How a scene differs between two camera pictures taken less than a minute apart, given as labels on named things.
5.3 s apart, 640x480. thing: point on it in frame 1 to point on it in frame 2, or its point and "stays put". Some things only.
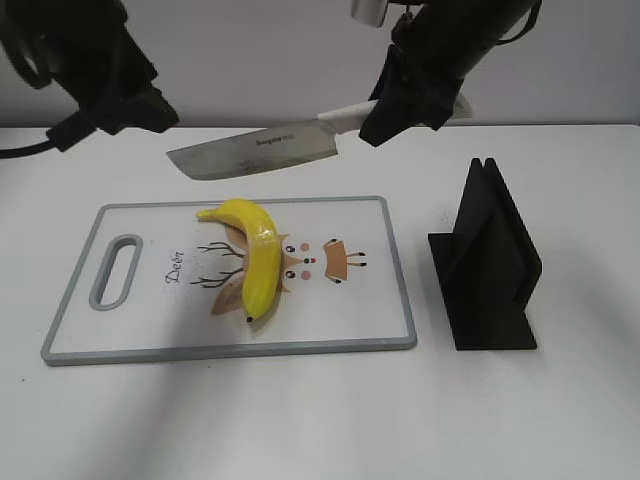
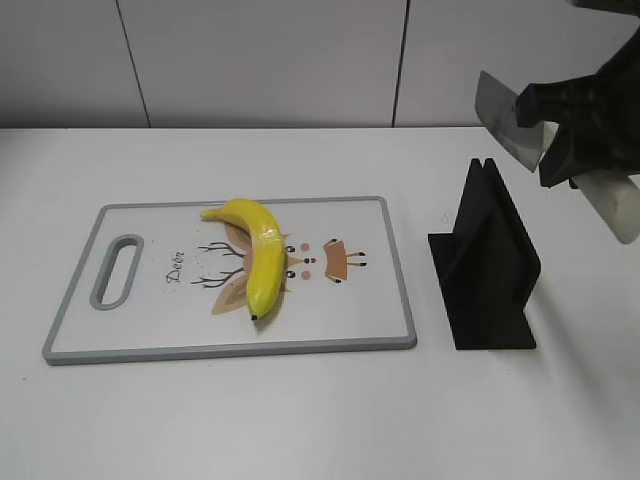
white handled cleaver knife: x=280 y=145 to x=617 y=197
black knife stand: x=489 y=267 stays put
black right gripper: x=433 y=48 to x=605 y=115
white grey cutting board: x=156 y=282 stays put
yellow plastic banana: x=263 y=253 stays put
